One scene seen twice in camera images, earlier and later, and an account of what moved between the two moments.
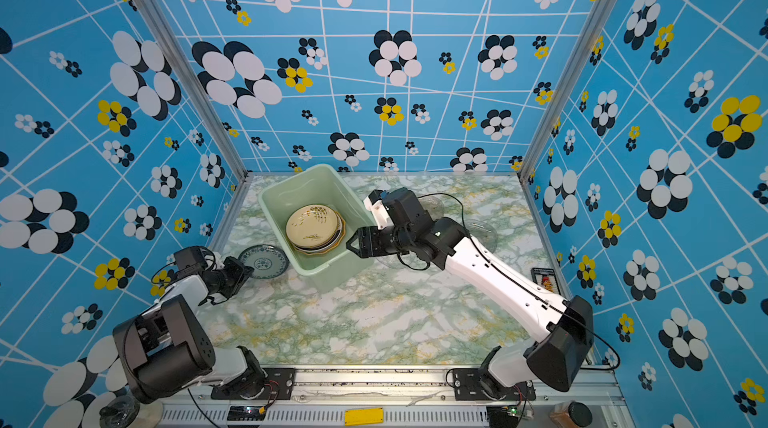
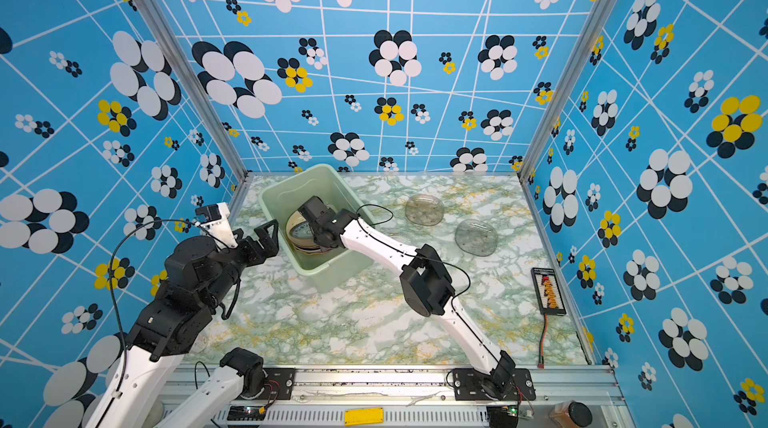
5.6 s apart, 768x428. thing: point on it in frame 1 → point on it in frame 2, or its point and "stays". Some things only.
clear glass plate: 483,233 stays
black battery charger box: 546,278 stays
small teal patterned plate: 268,261 → 301,230
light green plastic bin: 310,216 stays
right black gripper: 370,239 → 322,245
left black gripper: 239,272 → 271,243
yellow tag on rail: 364,416 stays
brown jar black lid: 570,414 stays
